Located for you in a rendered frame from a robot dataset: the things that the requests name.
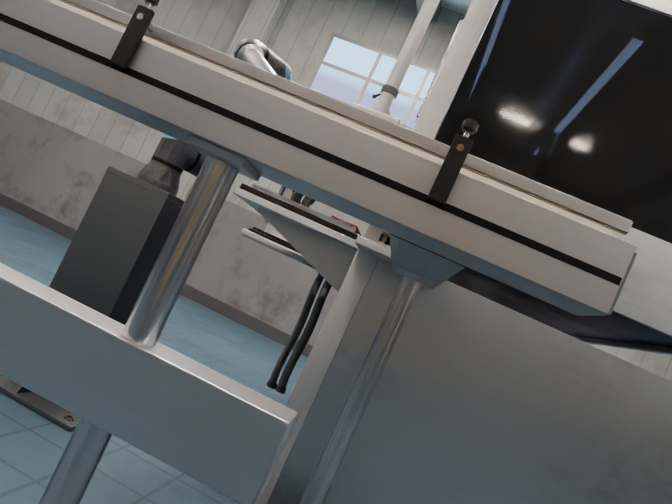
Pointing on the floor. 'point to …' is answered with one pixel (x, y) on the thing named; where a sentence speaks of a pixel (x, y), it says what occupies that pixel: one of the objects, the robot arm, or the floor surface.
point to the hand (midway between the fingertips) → (298, 212)
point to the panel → (485, 412)
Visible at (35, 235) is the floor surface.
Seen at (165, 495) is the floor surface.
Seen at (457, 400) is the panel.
